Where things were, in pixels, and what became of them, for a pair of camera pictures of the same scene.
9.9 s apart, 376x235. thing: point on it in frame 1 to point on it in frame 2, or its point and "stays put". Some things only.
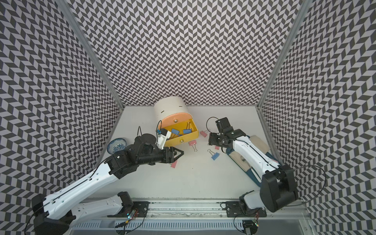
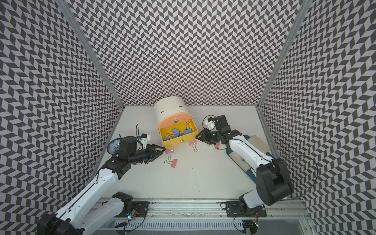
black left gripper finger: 171,153 to 159,152
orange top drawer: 175,118 stays put
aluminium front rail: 199,210 stays put
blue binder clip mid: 175,131 stays put
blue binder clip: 187,130 stays put
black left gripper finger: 172,159 to 154,156
